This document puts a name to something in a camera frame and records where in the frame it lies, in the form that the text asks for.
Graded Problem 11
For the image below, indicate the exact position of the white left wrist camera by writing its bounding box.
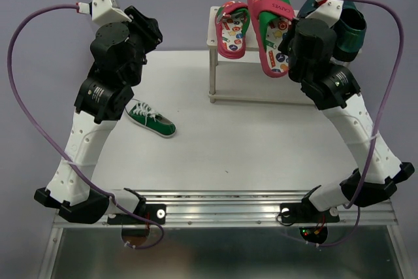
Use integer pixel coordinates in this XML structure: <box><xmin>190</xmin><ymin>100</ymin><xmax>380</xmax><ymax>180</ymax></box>
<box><xmin>76</xmin><ymin>0</ymin><xmax>132</xmax><ymax>27</ymax></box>

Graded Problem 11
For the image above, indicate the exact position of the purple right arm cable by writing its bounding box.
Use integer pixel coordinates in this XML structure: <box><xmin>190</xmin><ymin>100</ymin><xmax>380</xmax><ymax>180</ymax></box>
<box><xmin>277</xmin><ymin>0</ymin><xmax>402</xmax><ymax>248</ymax></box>

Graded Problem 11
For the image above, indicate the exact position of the green canvas sneaker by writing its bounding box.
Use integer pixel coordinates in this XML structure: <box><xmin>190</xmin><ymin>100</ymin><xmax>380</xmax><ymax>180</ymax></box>
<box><xmin>125</xmin><ymin>99</ymin><xmax>177</xmax><ymax>139</ymax></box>

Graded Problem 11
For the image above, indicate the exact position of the green loafer shoe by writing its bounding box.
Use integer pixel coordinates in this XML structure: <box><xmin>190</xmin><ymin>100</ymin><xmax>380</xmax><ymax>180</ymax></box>
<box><xmin>332</xmin><ymin>1</ymin><xmax>367</xmax><ymax>62</ymax></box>
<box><xmin>297</xmin><ymin>0</ymin><xmax>318</xmax><ymax>19</ymax></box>

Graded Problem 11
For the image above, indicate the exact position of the white two-tier shoe shelf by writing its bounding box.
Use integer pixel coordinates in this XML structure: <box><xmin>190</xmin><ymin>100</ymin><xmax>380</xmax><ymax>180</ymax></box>
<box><xmin>206</xmin><ymin>7</ymin><xmax>314</xmax><ymax>107</ymax></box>

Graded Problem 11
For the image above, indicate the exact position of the aluminium table edge rail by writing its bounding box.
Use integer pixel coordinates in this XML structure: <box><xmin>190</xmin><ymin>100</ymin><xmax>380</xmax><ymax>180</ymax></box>
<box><xmin>53</xmin><ymin>190</ymin><xmax>398</xmax><ymax>228</ymax></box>

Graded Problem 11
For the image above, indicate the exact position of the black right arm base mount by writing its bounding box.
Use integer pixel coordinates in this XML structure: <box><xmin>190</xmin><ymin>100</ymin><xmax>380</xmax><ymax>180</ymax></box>
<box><xmin>276</xmin><ymin>186</ymin><xmax>340</xmax><ymax>227</ymax></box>

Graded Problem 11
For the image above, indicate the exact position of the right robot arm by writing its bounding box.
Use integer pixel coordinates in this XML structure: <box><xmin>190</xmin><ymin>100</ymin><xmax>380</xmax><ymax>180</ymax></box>
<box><xmin>286</xmin><ymin>18</ymin><xmax>415</xmax><ymax>222</ymax></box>

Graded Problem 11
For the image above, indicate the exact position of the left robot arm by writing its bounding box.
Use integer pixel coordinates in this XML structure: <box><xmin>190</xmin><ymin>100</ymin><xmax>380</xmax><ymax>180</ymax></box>
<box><xmin>34</xmin><ymin>6</ymin><xmax>163</xmax><ymax>224</ymax></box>

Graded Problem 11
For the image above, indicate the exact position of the pink flip-flop with letters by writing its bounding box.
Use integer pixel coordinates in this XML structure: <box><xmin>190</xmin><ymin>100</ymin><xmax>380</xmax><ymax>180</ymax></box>
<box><xmin>247</xmin><ymin>0</ymin><xmax>295</xmax><ymax>78</ymax></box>

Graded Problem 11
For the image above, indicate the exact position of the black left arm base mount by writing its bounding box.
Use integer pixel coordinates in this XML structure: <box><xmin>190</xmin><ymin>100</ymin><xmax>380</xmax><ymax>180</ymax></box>
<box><xmin>105</xmin><ymin>188</ymin><xmax>167</xmax><ymax>225</ymax></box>

